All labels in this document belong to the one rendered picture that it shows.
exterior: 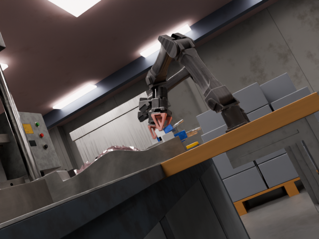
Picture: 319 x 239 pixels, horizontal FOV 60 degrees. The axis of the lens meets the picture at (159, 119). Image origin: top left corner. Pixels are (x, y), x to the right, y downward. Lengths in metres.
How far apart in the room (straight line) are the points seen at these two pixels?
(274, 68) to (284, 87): 4.01
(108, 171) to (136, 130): 3.41
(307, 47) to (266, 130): 7.07
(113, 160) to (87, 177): 0.09
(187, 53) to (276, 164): 2.22
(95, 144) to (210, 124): 1.99
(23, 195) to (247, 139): 0.49
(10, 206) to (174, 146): 0.48
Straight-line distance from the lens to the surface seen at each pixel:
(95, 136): 4.59
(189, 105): 7.63
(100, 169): 0.87
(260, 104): 3.08
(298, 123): 0.70
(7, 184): 1.56
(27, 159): 1.63
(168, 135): 0.91
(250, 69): 7.54
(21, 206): 0.60
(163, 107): 1.21
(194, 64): 1.03
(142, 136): 4.23
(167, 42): 1.10
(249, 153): 0.70
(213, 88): 0.98
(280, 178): 3.12
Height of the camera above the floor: 0.79
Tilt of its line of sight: 9 degrees up
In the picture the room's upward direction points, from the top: 24 degrees counter-clockwise
